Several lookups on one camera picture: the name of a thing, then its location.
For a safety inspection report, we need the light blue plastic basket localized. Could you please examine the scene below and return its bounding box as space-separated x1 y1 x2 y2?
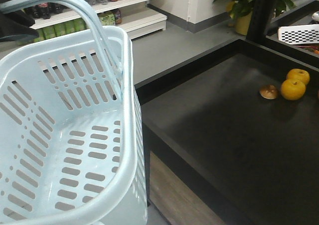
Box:
0 0 148 225

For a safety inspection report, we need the brown mushroom cap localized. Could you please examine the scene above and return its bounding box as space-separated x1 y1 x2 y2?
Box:
259 85 279 100

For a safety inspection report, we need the white store shelf unit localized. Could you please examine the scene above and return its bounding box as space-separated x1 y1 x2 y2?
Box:
0 0 168 49

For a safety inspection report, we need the yellow asian pear back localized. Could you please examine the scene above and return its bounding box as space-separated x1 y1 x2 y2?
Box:
286 68 310 86

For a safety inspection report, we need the potted green plant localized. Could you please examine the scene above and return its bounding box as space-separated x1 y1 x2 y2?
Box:
214 0 296 36

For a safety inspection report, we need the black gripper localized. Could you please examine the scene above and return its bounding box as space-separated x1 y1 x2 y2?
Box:
0 10 39 42

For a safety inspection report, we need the white perforated tray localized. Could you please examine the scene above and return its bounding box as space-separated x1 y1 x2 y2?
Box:
277 24 319 45

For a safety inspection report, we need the yellow asian pear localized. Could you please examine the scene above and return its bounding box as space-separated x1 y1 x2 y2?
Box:
280 79 306 101
286 68 310 86

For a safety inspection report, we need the black wooden display stand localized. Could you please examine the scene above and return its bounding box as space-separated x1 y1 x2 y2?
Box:
137 39 319 225

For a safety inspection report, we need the yellow asian pear front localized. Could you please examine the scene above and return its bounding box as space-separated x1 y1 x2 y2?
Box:
280 79 306 101

